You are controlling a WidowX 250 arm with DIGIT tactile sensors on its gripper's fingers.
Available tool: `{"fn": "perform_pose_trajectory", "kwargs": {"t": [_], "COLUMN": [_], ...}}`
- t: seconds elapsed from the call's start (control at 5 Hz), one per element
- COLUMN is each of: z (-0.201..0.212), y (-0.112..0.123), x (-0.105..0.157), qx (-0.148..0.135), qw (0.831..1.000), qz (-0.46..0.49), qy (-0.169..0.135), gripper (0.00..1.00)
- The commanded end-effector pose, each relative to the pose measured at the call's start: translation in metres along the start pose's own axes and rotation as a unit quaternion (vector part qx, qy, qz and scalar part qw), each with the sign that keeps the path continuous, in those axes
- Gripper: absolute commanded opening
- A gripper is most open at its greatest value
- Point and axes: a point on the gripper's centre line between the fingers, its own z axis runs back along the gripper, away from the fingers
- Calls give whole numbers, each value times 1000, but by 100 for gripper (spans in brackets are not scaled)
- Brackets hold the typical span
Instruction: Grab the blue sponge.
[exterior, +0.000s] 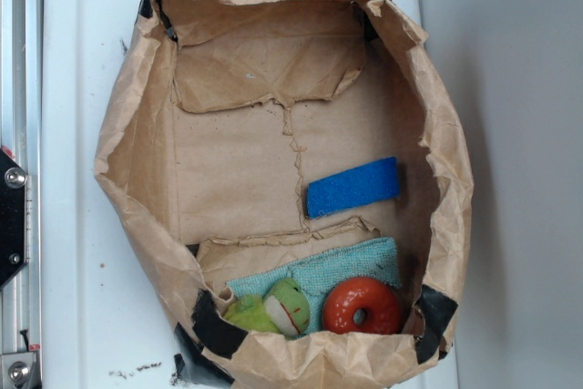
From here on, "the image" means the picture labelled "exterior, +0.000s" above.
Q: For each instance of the blue sponge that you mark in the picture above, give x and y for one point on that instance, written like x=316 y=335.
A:
x=353 y=188

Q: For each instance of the green plush frog toy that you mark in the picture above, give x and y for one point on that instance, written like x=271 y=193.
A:
x=284 y=309

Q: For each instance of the brown paper bag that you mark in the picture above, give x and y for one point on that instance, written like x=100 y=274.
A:
x=223 y=113

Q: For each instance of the red plastic ring toy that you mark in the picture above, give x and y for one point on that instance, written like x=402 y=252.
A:
x=362 y=305

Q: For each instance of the teal microfiber cloth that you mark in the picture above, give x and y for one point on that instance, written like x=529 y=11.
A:
x=319 y=274

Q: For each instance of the aluminium frame rail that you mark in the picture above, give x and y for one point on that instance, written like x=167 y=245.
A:
x=21 y=59

